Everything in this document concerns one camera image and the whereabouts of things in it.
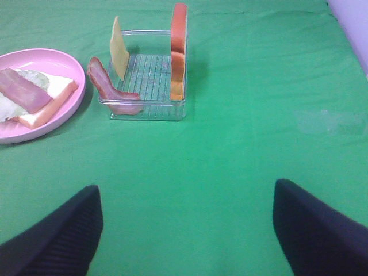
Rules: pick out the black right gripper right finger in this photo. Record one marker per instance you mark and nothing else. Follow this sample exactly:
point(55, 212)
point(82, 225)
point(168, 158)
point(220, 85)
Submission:
point(315, 238)

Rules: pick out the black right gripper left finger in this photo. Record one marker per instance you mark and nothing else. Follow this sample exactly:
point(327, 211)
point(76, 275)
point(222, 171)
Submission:
point(63, 243)

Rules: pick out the green lettuce leaf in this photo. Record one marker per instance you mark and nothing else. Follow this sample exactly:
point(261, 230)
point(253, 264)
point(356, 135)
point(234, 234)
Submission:
point(9, 108)

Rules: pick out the bacon strip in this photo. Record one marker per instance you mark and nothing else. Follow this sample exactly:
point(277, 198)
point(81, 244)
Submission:
point(22, 91)
point(102, 82)

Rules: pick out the toast bread slice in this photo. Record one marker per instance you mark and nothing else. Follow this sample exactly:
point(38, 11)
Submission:
point(178, 51)
point(57, 87)

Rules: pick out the yellow cheese slice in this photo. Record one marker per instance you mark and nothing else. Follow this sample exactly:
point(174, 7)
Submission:
point(119, 54)

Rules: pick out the green tablecloth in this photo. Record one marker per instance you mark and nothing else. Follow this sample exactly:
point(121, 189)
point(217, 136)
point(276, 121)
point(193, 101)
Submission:
point(273, 91)

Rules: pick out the pink round plate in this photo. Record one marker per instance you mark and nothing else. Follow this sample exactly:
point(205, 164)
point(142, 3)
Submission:
point(48, 61)

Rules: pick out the right clear plastic container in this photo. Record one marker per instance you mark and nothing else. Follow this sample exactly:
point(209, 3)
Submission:
point(148, 75)

